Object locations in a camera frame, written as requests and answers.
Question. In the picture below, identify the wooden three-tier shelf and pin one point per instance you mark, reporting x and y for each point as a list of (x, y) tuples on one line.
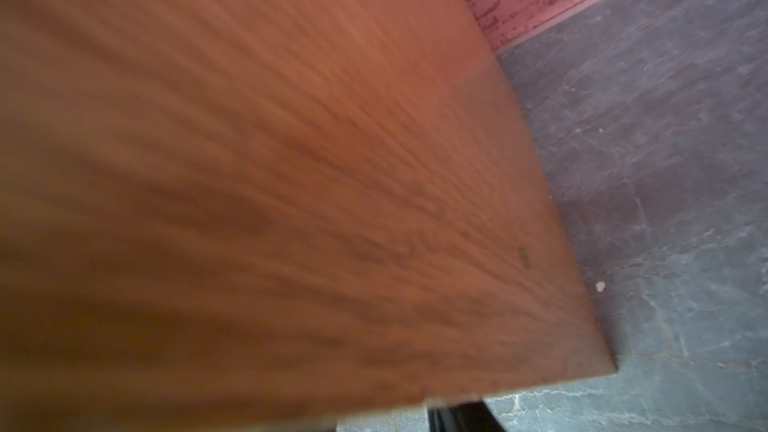
[(269, 214)]

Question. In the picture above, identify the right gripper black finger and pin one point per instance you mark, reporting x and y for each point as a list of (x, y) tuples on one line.
[(467, 417)]

